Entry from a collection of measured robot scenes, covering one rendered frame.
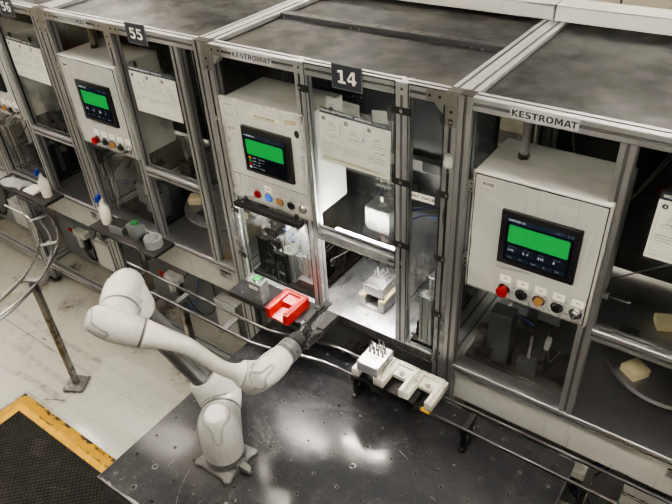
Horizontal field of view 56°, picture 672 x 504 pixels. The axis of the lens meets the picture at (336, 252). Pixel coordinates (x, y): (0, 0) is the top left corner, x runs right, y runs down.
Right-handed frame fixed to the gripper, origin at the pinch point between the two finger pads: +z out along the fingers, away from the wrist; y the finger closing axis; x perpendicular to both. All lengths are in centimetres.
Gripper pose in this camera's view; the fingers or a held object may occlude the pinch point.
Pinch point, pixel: (325, 314)
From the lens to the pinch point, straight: 248.4
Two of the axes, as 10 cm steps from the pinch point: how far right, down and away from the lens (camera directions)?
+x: -8.1, -3.1, 4.9
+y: -0.5, -8.0, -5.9
